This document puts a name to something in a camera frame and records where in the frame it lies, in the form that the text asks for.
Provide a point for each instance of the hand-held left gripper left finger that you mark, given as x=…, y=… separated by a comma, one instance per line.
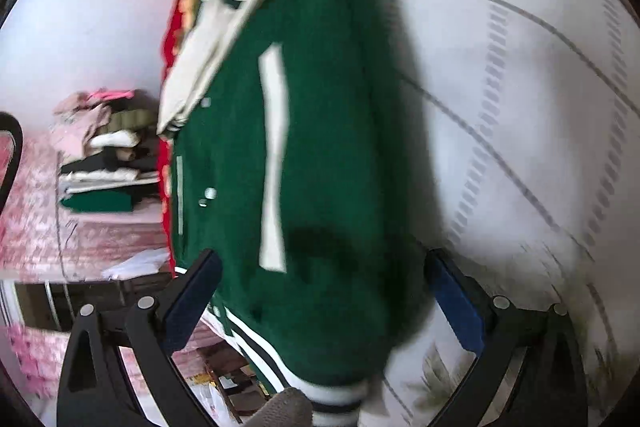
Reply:
x=192, y=302

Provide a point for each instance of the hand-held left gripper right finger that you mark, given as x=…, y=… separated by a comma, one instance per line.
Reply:
x=455, y=307

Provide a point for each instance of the green varsity jacket cream sleeves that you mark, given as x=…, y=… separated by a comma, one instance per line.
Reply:
x=325, y=117

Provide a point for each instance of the stack of folded clothes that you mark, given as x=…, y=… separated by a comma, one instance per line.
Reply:
x=107, y=157

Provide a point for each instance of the white flat cloth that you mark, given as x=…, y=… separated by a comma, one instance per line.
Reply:
x=140, y=264

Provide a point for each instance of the grey knit cloth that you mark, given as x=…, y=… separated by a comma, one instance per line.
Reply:
x=280, y=409

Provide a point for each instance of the pink patterned bed cover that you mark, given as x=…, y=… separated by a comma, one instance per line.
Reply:
x=35, y=217

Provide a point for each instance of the white checked bed sheet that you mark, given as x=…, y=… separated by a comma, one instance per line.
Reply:
x=515, y=107

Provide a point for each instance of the red patterned cloth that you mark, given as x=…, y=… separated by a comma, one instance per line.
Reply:
x=176, y=14

